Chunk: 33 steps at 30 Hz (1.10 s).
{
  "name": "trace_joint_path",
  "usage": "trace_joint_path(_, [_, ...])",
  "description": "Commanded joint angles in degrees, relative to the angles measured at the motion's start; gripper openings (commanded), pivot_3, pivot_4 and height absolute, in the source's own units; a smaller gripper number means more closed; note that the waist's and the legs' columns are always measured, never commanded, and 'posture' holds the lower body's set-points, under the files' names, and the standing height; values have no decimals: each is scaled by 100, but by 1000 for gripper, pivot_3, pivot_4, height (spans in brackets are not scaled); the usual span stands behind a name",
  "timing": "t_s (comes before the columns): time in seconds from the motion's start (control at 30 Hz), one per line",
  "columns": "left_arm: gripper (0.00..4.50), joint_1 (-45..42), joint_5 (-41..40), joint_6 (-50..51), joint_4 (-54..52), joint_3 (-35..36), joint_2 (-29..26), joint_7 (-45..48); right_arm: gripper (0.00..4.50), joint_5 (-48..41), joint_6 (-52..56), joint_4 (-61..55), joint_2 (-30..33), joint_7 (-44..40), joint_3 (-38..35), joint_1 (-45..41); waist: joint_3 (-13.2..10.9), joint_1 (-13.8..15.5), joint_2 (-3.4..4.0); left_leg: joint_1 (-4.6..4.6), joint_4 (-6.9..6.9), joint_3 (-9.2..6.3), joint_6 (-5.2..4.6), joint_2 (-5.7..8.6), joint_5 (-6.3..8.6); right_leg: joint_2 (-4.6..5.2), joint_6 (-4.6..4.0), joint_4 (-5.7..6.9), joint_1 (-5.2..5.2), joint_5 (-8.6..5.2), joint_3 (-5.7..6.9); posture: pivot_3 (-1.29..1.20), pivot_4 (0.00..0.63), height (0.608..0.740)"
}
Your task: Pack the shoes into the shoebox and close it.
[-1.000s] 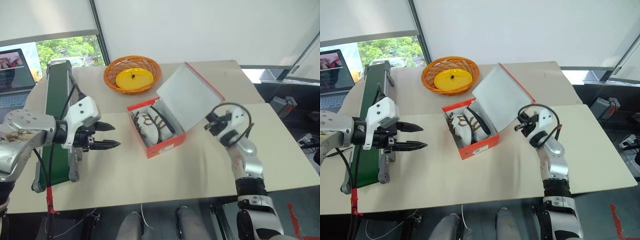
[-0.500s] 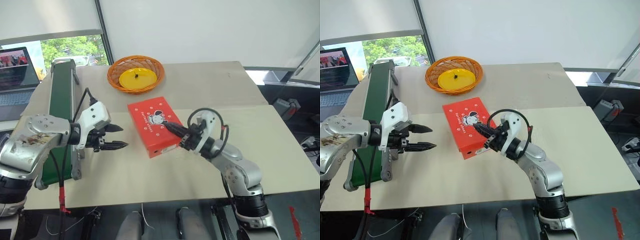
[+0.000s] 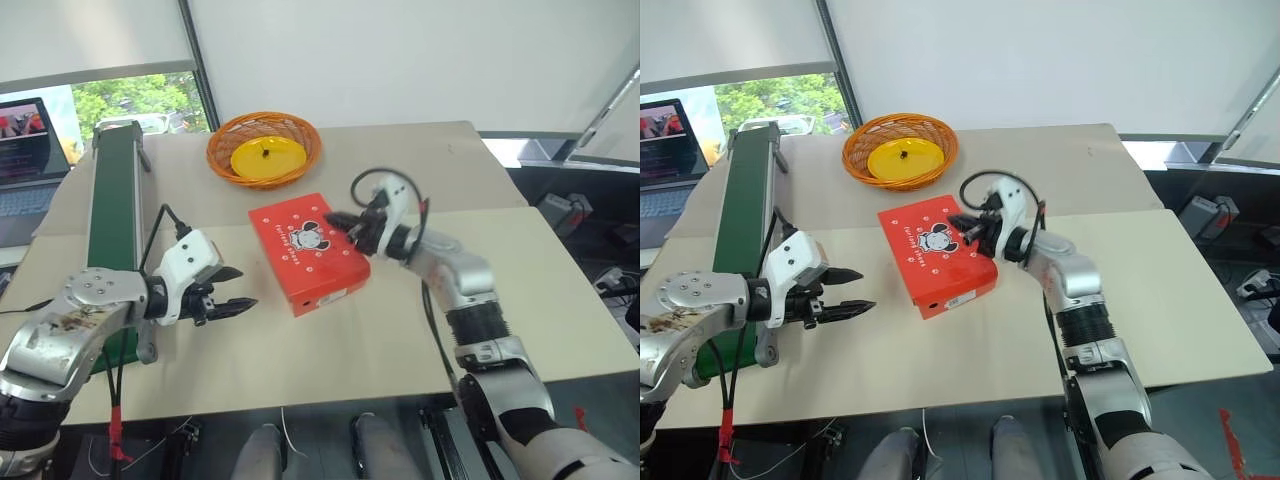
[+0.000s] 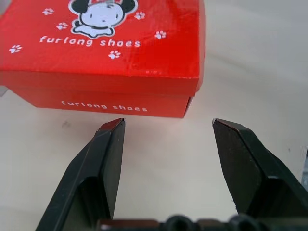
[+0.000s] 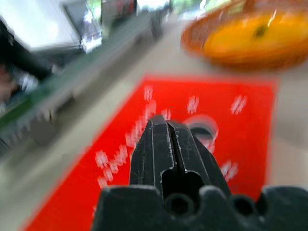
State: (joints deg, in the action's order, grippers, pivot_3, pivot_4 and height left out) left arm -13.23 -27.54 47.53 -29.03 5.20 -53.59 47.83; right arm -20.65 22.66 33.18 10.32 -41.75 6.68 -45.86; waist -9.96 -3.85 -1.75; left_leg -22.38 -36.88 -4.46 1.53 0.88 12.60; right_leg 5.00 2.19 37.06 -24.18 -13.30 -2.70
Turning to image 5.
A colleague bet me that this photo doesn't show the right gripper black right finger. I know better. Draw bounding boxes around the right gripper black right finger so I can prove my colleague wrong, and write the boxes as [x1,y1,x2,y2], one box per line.
[167,120,232,201]

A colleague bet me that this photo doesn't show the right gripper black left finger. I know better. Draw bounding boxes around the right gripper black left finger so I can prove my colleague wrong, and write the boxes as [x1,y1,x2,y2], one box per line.
[129,115,178,188]

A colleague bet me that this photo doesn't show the orange shoe box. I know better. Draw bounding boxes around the orange shoe box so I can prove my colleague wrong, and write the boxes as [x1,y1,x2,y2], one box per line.
[19,75,280,231]

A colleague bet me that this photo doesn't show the green conveyor belt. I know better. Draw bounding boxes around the green conveyor belt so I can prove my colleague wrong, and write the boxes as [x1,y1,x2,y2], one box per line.
[0,12,165,155]

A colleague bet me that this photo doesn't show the orange wicker basket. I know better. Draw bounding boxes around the orange wicker basket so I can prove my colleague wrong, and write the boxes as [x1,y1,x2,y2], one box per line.
[180,0,308,70]

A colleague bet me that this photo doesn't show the yellow round plate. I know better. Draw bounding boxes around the yellow round plate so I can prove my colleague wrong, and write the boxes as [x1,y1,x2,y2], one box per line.
[204,11,308,59]

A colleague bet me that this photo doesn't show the grey laptop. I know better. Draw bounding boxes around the grey laptop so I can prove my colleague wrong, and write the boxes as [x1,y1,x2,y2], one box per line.
[0,0,103,55]

